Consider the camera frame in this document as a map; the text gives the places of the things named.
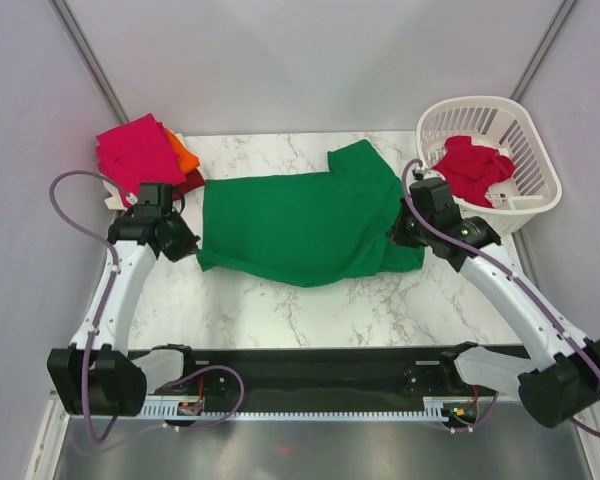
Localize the green t shirt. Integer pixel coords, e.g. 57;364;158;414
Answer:
197;140;425;287

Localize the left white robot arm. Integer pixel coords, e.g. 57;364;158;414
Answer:
47;183;200;417

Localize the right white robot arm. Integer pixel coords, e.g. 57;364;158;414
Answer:
391;178;600;428

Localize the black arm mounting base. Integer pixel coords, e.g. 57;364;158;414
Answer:
158;346;493;409

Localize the red t shirt in basket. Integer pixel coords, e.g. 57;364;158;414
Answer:
433;135;515;208

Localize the folded dark red t shirt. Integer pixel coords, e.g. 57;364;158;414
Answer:
173;169;205;199

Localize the folded orange t shirt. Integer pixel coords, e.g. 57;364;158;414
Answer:
164;129;200;174

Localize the folded pink t shirt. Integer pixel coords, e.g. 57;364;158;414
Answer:
96;114;185;194

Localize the white plastic laundry basket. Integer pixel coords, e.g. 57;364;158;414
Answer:
416;95;562;236

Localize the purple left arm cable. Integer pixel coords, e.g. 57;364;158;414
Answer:
48;170;246;457

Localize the white slotted cable duct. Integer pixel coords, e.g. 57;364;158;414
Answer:
131;396;479;429

